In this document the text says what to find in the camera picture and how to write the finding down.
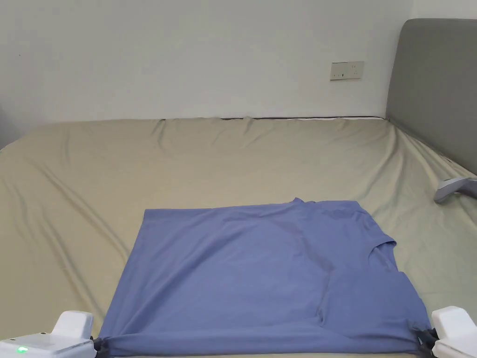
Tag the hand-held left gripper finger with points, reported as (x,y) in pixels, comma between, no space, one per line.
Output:
(102,345)

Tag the blue shirt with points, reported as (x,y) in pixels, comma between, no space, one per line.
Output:
(261,276)

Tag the grey padded headboard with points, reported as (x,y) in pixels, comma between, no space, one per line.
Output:
(434,93)

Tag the white wall socket plate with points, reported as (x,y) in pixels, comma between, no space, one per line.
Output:
(347,71)

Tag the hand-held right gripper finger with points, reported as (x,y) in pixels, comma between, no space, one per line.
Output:
(422,335)

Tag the bed with beige sheet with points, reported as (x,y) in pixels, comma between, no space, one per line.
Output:
(149,167)

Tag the grey hand controller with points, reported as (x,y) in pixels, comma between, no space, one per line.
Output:
(452,188)

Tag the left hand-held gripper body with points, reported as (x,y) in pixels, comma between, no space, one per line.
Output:
(70,328)

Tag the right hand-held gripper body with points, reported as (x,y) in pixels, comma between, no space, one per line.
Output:
(452,328)

